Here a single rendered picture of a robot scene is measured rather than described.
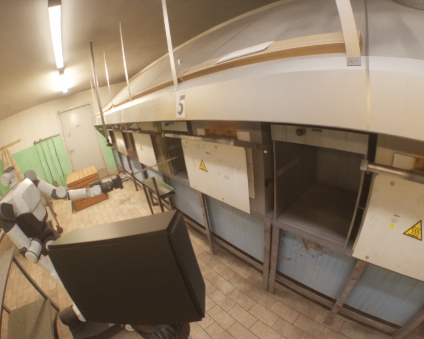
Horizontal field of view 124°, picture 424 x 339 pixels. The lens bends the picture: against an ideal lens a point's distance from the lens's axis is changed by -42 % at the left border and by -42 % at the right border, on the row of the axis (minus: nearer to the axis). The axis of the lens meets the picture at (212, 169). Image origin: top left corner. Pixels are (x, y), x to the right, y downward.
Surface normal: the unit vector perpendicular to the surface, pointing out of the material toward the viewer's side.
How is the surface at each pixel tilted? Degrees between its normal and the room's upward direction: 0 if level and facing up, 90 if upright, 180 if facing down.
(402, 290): 90
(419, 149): 90
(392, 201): 90
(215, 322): 0
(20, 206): 82
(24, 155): 90
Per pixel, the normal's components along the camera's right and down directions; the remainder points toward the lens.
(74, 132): 0.64, 0.19
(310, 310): -0.14, -0.92
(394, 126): -0.77, 0.17
